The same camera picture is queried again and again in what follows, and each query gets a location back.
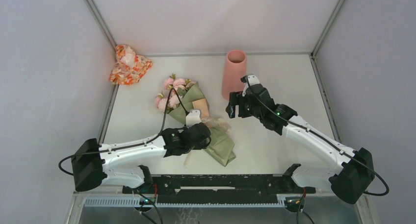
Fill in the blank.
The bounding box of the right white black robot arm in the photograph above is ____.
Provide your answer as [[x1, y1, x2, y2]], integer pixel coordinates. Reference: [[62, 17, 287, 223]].
[[226, 84, 375, 204]]

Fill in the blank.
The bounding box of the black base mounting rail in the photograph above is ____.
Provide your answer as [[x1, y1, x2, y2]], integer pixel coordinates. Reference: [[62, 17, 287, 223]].
[[122, 174, 316, 205]]

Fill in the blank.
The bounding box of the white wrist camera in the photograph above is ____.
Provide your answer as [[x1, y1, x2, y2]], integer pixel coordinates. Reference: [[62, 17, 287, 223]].
[[185, 109, 202, 128], [240, 75, 260, 97]]

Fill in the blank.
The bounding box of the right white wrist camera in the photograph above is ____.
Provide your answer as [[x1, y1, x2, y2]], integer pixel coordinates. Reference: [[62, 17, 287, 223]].
[[240, 75, 260, 97]]

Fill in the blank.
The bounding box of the orange floral crumpled cloth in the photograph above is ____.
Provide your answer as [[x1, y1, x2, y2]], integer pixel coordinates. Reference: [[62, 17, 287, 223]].
[[109, 45, 154, 85]]

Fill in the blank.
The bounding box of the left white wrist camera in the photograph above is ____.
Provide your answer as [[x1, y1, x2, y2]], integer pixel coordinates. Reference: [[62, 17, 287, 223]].
[[185, 109, 202, 128]]

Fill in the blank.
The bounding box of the pink cylindrical vase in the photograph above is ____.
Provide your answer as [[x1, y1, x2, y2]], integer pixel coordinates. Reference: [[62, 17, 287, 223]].
[[221, 50, 247, 101]]

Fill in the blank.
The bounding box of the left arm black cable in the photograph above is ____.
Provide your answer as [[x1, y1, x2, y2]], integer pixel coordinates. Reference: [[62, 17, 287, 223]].
[[58, 87, 190, 176]]

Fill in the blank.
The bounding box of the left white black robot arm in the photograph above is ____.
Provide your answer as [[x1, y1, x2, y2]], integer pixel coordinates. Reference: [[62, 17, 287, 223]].
[[70, 123, 211, 193]]

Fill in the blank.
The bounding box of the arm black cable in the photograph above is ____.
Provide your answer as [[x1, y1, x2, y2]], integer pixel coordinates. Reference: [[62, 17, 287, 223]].
[[58, 87, 190, 176], [243, 75, 390, 197]]

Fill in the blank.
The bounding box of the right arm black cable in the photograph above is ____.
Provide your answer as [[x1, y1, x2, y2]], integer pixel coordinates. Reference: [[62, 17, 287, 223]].
[[243, 75, 390, 197]]

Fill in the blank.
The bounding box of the green pink flower bouquet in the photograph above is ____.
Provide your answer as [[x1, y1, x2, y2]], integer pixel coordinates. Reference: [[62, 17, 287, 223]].
[[155, 73, 237, 168]]

